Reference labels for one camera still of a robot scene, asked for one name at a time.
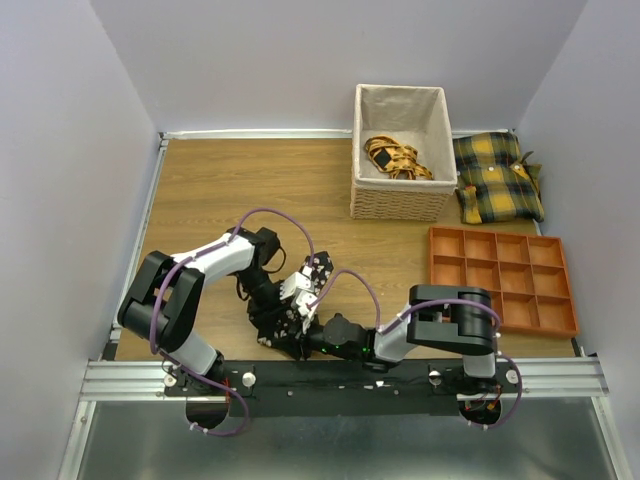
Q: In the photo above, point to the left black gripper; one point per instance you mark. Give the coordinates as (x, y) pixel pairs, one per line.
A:
(263, 316)

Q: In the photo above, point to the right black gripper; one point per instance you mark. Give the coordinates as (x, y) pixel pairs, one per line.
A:
(306, 338)

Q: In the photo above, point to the black floral tie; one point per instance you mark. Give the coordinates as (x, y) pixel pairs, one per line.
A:
(319, 272)

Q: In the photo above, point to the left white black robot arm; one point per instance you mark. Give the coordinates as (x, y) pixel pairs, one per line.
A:
(162, 301)

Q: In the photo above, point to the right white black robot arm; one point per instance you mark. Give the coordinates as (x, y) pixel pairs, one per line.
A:
(454, 319)

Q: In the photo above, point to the wicker basket with liner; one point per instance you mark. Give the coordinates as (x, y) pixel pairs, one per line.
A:
(417, 116)

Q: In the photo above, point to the orange patterned tie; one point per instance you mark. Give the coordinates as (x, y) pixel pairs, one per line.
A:
(395, 159)

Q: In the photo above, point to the orange compartment tray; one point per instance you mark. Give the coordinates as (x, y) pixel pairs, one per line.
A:
(525, 275)

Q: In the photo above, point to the yellow plaid shirt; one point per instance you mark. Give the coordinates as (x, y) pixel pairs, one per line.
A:
(496, 182)

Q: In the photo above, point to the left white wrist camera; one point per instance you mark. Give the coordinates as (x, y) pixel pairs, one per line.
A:
(294, 284)

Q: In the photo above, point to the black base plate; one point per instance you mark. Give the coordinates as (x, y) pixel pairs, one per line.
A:
(331, 388)

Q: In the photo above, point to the aluminium frame rail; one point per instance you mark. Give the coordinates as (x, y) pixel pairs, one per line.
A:
(143, 381)

